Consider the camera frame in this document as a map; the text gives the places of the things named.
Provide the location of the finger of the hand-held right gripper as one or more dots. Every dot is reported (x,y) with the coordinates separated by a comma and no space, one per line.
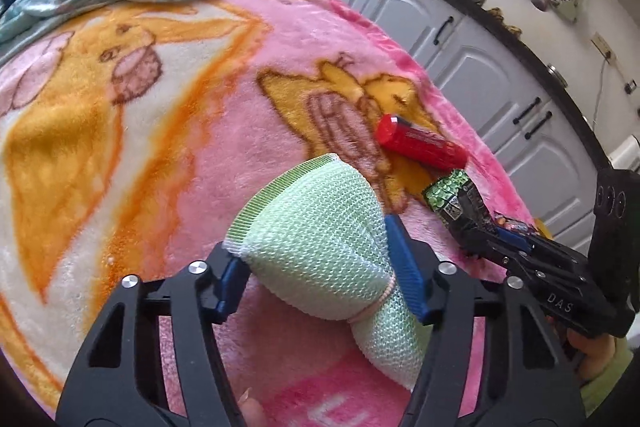
(512,241)
(487,247)

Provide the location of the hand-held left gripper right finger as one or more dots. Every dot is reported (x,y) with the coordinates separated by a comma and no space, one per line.
(407,267)

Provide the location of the person's right forearm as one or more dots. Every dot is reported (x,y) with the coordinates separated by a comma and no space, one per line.
(607,387)

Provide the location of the person's left hand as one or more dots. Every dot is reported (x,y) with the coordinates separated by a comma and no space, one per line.
(252,412)

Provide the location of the green and black packet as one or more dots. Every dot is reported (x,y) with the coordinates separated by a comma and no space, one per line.
(450,192)

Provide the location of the grey kitchen cabinets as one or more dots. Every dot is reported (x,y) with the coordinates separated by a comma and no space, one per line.
(400,2)

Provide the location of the brown lumpy food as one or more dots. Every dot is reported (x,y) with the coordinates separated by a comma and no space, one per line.
(505,21)

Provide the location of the yellow round object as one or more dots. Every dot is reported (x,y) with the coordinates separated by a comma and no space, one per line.
(542,227)

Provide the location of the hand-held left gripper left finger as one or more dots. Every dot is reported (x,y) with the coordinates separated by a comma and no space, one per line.
(230,279)

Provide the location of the small metal lid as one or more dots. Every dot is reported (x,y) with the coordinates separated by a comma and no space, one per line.
(557,76)

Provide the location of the green mesh cloth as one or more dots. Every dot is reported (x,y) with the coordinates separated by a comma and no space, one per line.
(320,247)

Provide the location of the person's right hand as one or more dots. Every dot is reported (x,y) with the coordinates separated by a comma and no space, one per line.
(592,352)

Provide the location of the pink printed blanket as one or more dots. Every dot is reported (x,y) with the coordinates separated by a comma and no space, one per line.
(175,157)

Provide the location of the wall socket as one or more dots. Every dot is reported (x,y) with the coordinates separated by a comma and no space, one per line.
(601,48)

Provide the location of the colourful snack wrapper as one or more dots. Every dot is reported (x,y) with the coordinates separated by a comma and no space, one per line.
(511,223)

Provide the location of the red tube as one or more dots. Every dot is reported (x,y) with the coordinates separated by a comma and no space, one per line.
(420,142)

